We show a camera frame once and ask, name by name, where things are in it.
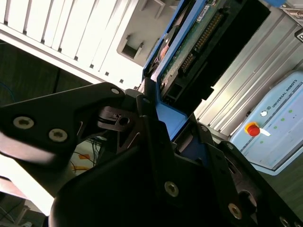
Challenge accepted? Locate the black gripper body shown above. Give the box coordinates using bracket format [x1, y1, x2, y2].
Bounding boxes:
[47, 144, 237, 227]

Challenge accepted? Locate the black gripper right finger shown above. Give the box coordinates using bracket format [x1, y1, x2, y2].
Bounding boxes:
[188, 115, 303, 227]

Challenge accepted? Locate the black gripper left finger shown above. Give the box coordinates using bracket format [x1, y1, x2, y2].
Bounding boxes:
[0, 77, 189, 215]

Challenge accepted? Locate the hard disk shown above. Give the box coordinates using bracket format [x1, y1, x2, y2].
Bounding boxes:
[141, 0, 288, 142]

